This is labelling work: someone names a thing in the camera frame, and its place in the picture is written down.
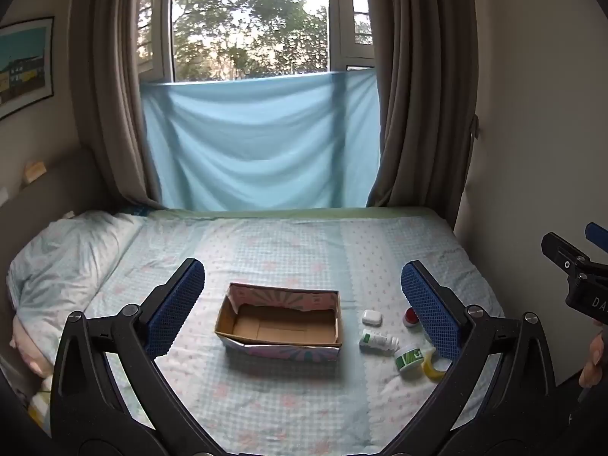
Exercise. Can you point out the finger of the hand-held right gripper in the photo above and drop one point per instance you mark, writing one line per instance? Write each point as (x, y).
(597, 233)
(560, 251)

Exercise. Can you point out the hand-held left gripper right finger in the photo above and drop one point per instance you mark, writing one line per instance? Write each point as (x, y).
(430, 308)

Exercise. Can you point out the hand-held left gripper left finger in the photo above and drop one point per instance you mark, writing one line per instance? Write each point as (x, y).
(175, 308)

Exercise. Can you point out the red jar silver lid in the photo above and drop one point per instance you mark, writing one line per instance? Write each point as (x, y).
(410, 318)

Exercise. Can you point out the green white cream jar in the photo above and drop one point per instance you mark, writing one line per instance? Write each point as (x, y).
(411, 361)

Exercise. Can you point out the white earbud case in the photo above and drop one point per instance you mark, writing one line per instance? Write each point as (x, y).
(372, 317)

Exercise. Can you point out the yellow tape roll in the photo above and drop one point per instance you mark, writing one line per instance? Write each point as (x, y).
(433, 369)

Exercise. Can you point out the white bottle green label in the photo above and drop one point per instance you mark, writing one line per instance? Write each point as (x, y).
(377, 340)

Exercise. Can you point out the cardboard box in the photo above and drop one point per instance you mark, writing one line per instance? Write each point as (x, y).
(280, 327)

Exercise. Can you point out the person's right hand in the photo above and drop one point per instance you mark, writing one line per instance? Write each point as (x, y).
(596, 361)

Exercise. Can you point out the grey pillow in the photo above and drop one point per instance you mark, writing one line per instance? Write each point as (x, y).
(66, 256)

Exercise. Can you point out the pink pillow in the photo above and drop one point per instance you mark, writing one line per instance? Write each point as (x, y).
(28, 344)

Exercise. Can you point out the light blue hanging cloth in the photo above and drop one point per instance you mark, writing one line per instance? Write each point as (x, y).
(261, 142)

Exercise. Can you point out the small yellow box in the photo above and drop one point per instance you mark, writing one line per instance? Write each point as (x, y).
(35, 170)

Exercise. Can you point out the brown curtain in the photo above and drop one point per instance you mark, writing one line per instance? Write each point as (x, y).
(418, 80)
(114, 80)

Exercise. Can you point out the window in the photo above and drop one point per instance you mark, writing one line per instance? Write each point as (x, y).
(247, 19)

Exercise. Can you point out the framed wall picture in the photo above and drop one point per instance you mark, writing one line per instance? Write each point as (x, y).
(23, 64)

